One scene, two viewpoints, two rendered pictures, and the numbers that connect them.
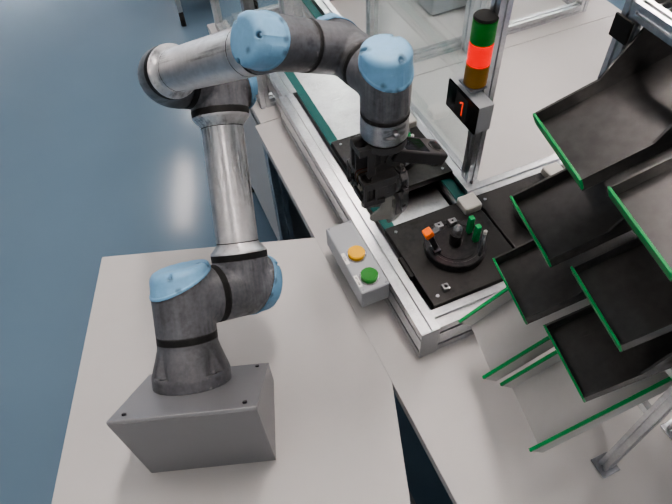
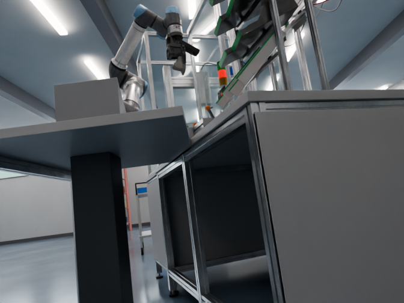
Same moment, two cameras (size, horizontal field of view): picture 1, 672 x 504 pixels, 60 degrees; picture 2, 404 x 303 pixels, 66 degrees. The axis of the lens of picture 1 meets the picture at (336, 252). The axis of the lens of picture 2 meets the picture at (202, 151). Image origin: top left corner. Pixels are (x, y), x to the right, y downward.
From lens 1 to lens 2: 1.65 m
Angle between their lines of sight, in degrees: 61
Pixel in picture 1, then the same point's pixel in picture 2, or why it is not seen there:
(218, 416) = (100, 82)
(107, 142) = not seen: hidden behind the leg
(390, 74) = (172, 8)
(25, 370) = not seen: outside the picture
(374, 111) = (169, 20)
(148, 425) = (70, 88)
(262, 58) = (139, 8)
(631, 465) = not seen: hidden behind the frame
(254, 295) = (130, 106)
